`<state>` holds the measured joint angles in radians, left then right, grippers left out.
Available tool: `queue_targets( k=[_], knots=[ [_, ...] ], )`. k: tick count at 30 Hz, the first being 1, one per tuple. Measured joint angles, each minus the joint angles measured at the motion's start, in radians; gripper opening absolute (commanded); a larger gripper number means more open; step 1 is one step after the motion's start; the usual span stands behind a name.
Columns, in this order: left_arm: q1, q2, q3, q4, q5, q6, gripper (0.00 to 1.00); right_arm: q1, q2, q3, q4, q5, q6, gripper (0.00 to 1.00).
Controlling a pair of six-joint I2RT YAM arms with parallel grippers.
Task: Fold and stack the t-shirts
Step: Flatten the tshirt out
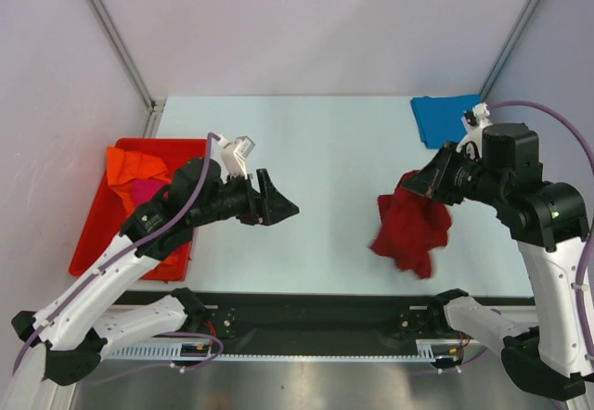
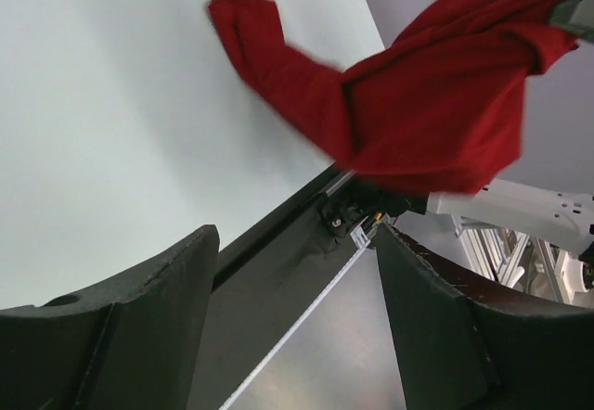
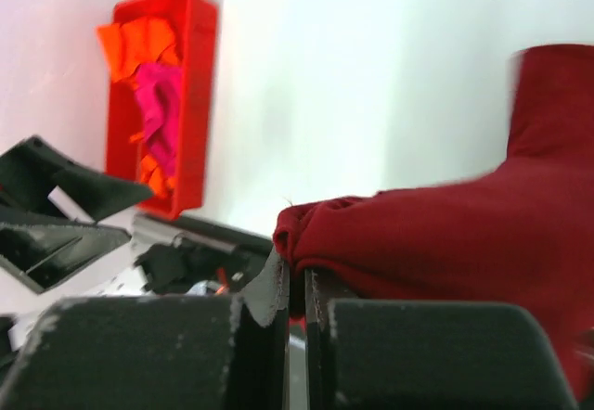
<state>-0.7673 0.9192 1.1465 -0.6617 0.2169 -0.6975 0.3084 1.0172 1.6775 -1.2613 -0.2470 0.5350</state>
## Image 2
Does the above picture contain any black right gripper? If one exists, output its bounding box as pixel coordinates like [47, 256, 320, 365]
[548, 0, 594, 42]

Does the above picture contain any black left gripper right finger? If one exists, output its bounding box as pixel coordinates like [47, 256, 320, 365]
[374, 225, 593, 410]

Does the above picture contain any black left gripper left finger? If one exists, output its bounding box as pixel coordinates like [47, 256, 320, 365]
[1, 225, 219, 409]

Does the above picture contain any dark red t shirt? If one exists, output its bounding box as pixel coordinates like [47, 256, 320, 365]
[208, 0, 578, 194]

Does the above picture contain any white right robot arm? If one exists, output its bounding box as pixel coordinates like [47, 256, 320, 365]
[427, 179, 593, 265]

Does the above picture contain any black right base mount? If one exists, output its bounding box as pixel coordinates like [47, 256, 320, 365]
[315, 181, 429, 254]

